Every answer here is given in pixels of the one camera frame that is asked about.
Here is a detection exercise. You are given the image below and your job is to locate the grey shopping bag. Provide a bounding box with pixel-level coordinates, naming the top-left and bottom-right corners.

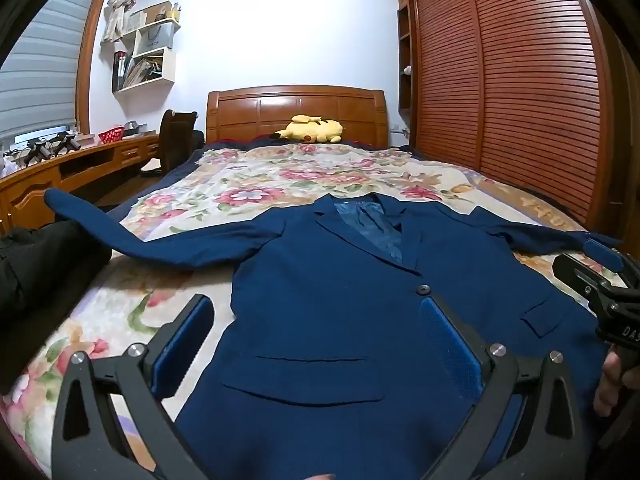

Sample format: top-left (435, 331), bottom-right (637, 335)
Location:
top-left (137, 20), bottom-right (176, 54)

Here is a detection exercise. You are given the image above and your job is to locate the wooden bed headboard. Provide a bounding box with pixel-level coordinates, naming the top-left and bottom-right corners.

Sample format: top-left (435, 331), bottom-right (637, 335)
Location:
top-left (206, 85), bottom-right (390, 149)

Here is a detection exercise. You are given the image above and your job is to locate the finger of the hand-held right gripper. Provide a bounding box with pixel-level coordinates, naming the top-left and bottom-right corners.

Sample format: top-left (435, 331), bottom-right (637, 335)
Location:
top-left (552, 254), bottom-right (612, 311)
top-left (584, 238), bottom-right (640, 291)

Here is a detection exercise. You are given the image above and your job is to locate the black garment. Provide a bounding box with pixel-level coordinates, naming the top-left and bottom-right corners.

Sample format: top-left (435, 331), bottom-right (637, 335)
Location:
top-left (0, 219), bottom-right (113, 397)

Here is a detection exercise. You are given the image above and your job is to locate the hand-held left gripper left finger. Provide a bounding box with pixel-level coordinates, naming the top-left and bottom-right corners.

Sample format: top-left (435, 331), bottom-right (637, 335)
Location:
top-left (50, 294), bottom-right (216, 480)

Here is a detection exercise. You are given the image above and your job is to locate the yellow plush toy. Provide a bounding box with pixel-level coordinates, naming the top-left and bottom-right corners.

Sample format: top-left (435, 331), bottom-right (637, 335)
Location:
top-left (270, 114), bottom-right (344, 144)

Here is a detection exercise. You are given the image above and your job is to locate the navy blue suit jacket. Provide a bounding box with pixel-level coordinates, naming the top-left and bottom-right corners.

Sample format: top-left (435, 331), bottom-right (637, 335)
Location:
top-left (44, 187), bottom-right (621, 480)

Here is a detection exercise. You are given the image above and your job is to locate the wooden desk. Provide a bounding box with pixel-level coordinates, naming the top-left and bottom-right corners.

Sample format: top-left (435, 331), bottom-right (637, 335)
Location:
top-left (0, 132), bottom-right (164, 235)

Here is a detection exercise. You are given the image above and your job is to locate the grey window blind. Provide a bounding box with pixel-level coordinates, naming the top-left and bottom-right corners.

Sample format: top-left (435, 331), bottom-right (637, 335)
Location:
top-left (0, 0), bottom-right (108, 142)

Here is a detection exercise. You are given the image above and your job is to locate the person's right hand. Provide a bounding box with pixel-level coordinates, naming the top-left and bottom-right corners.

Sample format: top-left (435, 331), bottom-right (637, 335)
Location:
top-left (594, 350), bottom-right (640, 418)

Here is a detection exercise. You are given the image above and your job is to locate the white wall shelf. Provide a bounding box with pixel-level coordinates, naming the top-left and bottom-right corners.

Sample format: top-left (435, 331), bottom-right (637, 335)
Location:
top-left (111, 2), bottom-right (182, 94)

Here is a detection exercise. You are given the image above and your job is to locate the dark chair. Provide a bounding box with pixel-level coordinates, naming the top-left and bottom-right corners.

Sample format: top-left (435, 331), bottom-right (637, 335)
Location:
top-left (159, 109), bottom-right (205, 177)

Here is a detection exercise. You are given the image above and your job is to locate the white cloth doll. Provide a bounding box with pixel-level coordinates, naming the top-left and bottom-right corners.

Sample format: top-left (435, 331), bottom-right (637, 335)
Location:
top-left (101, 0), bottom-right (139, 44)

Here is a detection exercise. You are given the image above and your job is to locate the wooden louvered wardrobe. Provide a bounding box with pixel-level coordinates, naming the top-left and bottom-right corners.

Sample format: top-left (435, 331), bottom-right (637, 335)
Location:
top-left (395, 0), bottom-right (640, 261)

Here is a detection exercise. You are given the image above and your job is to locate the floral blanket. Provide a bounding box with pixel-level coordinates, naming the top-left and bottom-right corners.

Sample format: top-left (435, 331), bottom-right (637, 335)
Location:
top-left (0, 142), bottom-right (632, 480)

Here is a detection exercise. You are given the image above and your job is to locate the wooden window frame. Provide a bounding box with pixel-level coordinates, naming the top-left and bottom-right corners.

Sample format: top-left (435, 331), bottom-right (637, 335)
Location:
top-left (75, 0), bottom-right (119, 134)

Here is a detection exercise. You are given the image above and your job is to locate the black hand tool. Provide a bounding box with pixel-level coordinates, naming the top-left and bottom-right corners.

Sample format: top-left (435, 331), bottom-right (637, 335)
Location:
top-left (24, 140), bottom-right (54, 164)
top-left (52, 131), bottom-right (82, 154)

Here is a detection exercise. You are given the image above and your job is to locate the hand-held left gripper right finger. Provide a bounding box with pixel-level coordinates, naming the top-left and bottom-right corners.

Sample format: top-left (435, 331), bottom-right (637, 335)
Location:
top-left (420, 296), bottom-right (588, 480)

